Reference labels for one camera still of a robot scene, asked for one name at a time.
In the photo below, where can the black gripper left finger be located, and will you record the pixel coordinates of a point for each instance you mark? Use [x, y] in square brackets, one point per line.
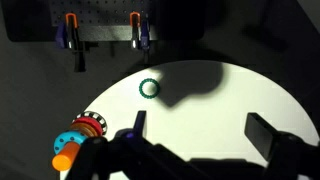
[140, 123]

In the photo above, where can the orange toy stacking post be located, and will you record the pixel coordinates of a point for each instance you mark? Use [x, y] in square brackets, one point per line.
[65, 156]

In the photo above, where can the small red object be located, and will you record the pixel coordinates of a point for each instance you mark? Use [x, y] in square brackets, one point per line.
[100, 118]

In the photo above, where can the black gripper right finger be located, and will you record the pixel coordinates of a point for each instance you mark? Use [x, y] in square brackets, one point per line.
[261, 136]

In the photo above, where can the orange black purple clamp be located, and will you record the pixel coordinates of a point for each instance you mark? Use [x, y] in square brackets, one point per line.
[71, 36]
[140, 33]

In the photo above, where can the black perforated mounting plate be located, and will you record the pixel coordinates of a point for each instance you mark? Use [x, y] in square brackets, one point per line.
[106, 30]

